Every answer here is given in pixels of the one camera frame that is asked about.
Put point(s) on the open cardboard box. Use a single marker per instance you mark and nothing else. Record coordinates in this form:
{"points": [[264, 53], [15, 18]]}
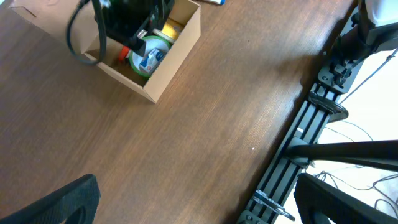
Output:
{"points": [[53, 16]]}

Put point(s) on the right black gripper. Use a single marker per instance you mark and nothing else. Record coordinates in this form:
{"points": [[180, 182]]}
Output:
{"points": [[125, 19]]}

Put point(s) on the blue whiteboard marker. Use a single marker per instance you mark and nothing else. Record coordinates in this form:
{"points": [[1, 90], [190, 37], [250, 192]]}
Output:
{"points": [[217, 2]]}

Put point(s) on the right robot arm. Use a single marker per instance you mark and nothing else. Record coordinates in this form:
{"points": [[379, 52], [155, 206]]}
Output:
{"points": [[374, 29]]}

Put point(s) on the yellow sticky note pad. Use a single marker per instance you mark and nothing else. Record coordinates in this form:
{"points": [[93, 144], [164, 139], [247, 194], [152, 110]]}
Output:
{"points": [[170, 31]]}

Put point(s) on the black tripod leg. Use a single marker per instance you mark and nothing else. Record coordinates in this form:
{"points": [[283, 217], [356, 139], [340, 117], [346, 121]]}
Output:
{"points": [[376, 154]]}

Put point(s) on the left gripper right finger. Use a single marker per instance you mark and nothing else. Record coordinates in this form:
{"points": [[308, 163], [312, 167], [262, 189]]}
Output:
{"points": [[319, 202]]}

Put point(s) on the black aluminium frame rail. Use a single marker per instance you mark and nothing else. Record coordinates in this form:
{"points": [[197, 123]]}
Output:
{"points": [[319, 107]]}

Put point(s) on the small white blue box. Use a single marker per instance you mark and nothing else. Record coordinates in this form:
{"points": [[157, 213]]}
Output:
{"points": [[151, 61]]}

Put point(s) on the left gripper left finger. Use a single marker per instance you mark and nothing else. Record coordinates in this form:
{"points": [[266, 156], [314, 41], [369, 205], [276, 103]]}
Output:
{"points": [[76, 202]]}

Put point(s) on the green tape roll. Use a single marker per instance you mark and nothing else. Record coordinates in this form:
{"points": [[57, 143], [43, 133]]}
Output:
{"points": [[151, 43]]}

